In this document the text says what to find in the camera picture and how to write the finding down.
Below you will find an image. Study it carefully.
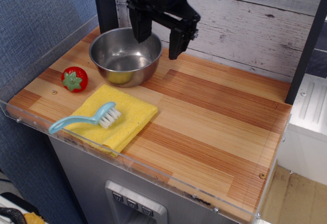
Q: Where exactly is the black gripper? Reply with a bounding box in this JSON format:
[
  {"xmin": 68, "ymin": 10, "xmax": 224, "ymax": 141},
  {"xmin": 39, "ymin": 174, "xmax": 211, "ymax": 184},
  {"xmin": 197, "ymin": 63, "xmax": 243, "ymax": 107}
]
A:
[{"xmin": 127, "ymin": 0, "xmax": 200, "ymax": 60}]

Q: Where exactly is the silver metal pot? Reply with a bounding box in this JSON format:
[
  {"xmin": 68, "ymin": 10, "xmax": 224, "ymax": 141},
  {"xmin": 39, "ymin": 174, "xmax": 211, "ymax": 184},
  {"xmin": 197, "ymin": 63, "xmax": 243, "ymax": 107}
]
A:
[{"xmin": 89, "ymin": 27, "xmax": 162, "ymax": 87}]

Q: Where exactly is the red toy strawberry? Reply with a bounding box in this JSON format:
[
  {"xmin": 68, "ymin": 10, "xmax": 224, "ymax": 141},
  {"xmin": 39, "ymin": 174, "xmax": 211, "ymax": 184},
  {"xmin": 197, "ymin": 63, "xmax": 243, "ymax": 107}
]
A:
[{"xmin": 61, "ymin": 66, "xmax": 88, "ymax": 93}]

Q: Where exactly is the yellow rag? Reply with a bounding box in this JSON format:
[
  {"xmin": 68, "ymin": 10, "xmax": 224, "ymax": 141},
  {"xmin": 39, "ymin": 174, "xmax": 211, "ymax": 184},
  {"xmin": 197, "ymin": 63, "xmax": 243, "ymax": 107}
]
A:
[{"xmin": 65, "ymin": 84, "xmax": 158, "ymax": 158}]

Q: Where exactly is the light blue scrub brush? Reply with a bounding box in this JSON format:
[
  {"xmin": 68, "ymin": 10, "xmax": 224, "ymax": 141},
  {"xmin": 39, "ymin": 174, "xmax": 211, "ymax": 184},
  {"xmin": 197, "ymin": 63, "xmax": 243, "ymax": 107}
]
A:
[{"xmin": 48, "ymin": 102, "xmax": 121, "ymax": 134}]

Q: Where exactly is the silver toy fridge cabinet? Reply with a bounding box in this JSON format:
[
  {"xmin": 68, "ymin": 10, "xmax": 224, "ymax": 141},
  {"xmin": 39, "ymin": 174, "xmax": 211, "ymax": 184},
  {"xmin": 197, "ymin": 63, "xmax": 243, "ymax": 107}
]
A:
[{"xmin": 47, "ymin": 133, "xmax": 243, "ymax": 224}]

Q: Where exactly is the white toy sink counter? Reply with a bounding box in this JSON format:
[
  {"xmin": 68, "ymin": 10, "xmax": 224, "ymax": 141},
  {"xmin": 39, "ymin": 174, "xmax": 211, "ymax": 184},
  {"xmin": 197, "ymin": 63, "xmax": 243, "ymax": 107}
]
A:
[{"xmin": 277, "ymin": 74, "xmax": 326, "ymax": 185}]

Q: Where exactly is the black and yellow object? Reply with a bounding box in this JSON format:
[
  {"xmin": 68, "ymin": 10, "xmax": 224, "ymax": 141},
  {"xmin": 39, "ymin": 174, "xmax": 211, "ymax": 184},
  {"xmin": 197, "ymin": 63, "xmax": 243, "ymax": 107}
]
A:
[{"xmin": 1, "ymin": 207, "xmax": 45, "ymax": 224}]

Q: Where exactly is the black left frame post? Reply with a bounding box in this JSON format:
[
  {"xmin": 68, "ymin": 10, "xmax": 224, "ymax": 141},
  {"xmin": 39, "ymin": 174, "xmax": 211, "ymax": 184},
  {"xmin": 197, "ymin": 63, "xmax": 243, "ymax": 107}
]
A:
[{"xmin": 95, "ymin": 0, "xmax": 119, "ymax": 33}]

